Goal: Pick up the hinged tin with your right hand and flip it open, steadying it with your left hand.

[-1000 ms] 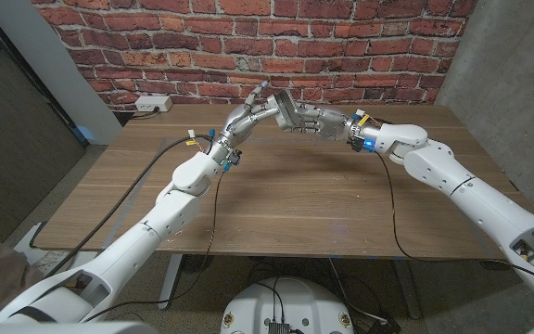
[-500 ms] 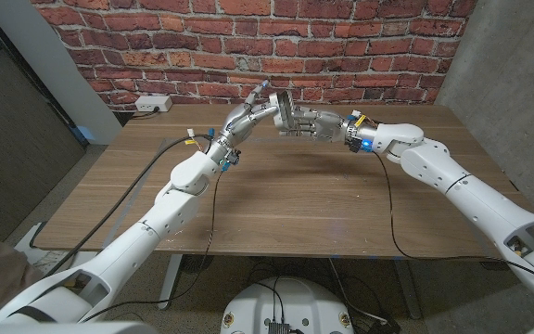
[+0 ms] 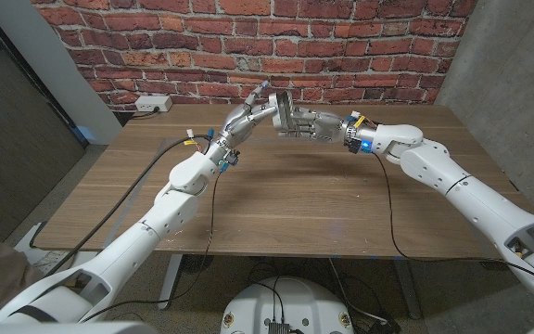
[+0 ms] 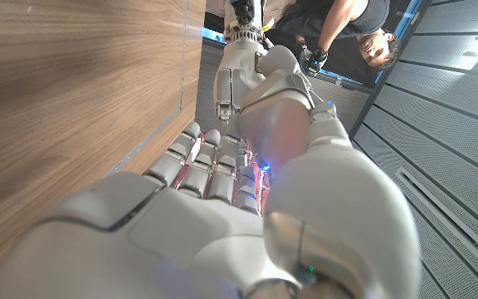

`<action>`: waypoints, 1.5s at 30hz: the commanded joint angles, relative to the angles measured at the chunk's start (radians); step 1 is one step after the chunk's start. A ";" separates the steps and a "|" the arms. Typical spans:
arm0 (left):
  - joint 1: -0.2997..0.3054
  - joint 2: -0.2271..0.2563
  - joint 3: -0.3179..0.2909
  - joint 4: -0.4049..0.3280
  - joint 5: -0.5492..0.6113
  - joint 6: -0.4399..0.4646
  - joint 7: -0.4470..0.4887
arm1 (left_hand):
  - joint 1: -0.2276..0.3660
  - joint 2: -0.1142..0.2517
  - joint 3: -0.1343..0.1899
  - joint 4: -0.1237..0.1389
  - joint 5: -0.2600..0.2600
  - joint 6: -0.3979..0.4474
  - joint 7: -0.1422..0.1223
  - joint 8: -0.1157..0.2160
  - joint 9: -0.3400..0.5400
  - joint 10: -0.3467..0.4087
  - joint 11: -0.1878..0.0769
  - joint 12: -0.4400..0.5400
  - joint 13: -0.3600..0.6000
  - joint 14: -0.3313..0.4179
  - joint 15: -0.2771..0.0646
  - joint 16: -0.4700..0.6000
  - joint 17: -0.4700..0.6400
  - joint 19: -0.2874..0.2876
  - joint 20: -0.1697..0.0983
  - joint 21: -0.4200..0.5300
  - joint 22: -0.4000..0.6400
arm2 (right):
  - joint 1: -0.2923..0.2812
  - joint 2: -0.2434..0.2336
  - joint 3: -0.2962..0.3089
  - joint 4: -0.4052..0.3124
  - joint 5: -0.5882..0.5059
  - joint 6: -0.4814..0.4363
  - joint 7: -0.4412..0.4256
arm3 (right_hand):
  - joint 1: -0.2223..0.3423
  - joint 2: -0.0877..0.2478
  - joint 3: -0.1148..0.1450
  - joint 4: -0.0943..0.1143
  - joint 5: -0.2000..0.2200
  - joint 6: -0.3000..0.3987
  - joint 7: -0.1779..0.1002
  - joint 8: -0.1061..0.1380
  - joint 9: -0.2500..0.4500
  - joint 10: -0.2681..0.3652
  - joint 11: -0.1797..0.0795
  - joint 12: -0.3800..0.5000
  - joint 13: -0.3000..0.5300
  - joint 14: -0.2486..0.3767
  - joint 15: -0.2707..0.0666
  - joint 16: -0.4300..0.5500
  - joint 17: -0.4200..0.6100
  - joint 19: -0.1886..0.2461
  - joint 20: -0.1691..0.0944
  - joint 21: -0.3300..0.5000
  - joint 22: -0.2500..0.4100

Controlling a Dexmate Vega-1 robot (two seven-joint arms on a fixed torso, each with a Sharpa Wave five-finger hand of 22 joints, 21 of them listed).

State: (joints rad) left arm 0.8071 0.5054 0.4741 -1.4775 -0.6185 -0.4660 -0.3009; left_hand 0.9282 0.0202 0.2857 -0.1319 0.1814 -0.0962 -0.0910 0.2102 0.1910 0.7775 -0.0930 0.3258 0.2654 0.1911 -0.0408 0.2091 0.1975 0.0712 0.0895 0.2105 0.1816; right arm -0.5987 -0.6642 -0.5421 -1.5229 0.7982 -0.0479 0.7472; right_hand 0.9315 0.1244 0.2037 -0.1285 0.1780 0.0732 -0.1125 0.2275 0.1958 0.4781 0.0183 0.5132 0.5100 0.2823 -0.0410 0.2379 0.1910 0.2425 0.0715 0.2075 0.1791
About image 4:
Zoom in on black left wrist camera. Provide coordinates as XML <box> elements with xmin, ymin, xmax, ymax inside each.
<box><xmin>231</xmin><ymin>0</ymin><xmax>256</xmax><ymax>26</ymax></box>

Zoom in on black handheld controller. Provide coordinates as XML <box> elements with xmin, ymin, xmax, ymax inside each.
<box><xmin>296</xmin><ymin>43</ymin><xmax>328</xmax><ymax>78</ymax></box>

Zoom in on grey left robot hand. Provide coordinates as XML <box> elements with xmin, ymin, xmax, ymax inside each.
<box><xmin>213</xmin><ymin>31</ymin><xmax>317</xmax><ymax>171</ymax></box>

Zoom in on person in beige trousers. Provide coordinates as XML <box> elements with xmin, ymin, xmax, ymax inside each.
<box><xmin>263</xmin><ymin>0</ymin><xmax>402</xmax><ymax>86</ymax></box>

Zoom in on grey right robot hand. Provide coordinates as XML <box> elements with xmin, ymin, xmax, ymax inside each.
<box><xmin>0</xmin><ymin>101</ymin><xmax>422</xmax><ymax>299</ymax></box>

